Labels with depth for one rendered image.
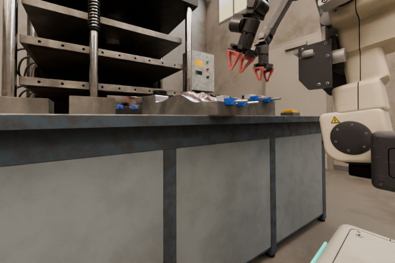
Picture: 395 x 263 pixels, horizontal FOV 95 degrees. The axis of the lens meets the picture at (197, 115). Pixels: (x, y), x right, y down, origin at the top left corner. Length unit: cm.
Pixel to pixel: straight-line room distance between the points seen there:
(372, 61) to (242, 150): 58
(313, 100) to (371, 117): 278
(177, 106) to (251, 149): 44
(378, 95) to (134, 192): 80
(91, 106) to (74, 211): 35
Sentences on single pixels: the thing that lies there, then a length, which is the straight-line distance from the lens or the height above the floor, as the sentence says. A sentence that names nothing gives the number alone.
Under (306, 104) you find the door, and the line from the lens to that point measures 351.
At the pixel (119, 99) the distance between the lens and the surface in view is 148.
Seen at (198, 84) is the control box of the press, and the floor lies 113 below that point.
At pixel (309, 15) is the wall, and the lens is 393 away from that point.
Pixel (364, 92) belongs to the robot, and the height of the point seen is 86.
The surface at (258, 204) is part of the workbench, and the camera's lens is 112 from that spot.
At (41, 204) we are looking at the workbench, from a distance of 67.
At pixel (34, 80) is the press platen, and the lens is 149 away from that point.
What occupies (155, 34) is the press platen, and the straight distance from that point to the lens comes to 174.
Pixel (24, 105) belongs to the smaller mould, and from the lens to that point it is 84.
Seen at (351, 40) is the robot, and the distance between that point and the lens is 81.
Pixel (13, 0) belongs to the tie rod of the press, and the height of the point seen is 145.
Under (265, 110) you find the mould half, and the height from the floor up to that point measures 83.
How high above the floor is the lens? 79
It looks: 1 degrees up
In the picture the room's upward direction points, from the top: straight up
